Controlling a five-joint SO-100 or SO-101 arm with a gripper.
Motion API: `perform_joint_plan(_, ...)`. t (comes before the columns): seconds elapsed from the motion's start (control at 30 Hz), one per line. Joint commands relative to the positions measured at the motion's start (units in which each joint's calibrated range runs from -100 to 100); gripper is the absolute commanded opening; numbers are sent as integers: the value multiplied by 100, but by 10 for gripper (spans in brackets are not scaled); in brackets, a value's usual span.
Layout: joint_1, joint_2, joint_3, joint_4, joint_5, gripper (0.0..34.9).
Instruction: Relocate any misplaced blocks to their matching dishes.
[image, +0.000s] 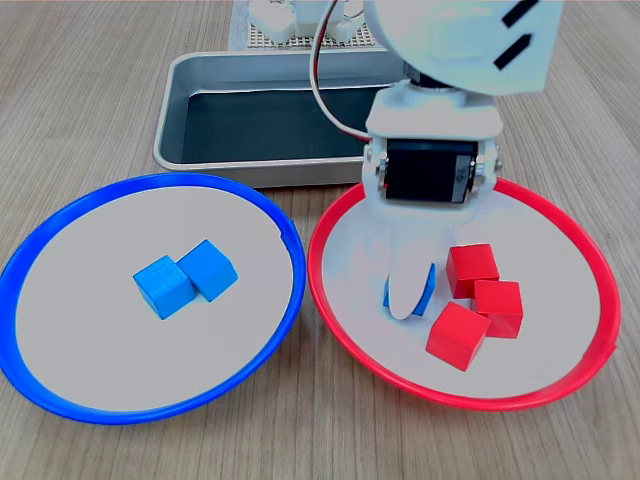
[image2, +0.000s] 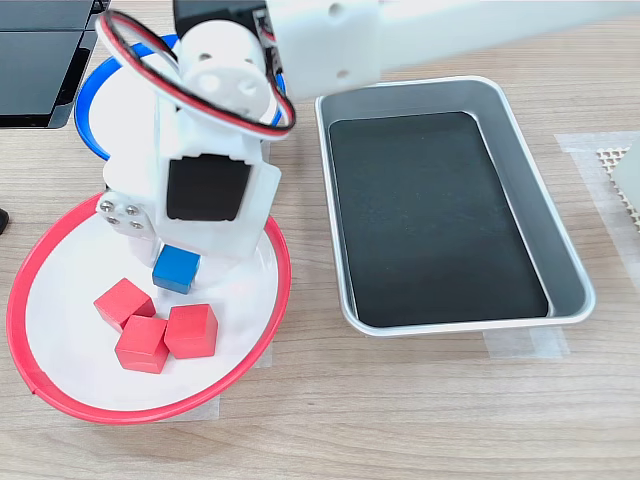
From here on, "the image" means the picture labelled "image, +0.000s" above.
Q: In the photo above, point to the small blue cube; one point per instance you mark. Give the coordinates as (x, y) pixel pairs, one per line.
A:
(429, 290)
(207, 270)
(162, 290)

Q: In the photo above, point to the small red cube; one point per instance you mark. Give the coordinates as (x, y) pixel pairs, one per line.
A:
(500, 307)
(472, 267)
(457, 335)

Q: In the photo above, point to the red-rimmed white plate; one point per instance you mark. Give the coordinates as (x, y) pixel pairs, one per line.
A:
(550, 300)

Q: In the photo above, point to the black tray mat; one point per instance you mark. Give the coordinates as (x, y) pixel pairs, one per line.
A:
(250, 125)

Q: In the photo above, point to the steel baking tray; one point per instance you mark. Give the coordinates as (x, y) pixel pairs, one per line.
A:
(250, 175)

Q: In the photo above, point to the blue-rimmed white plate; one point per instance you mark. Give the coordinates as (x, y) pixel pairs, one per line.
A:
(75, 300)

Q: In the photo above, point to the pale perforated base plate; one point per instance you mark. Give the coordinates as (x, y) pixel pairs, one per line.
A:
(300, 42)

